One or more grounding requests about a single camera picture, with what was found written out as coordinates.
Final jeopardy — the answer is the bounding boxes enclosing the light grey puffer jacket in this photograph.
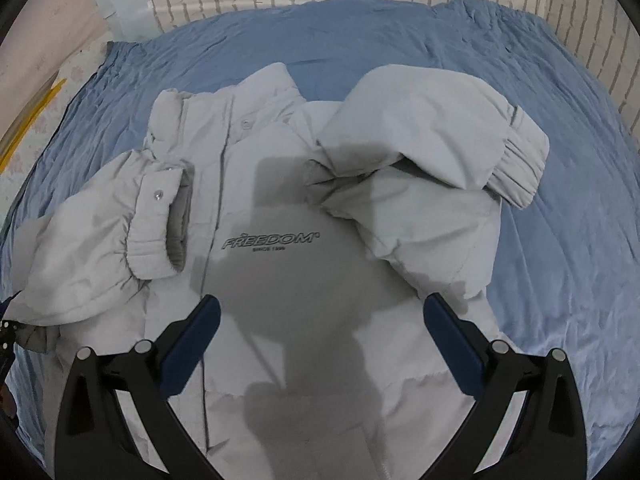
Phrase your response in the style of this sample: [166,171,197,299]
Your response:
[9,63,549,479]

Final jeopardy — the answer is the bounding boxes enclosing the pink padded headboard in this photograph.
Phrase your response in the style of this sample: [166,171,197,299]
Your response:
[1,0,108,131]

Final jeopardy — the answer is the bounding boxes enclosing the blue bed sheet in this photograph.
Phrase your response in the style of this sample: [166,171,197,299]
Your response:
[1,0,639,474]

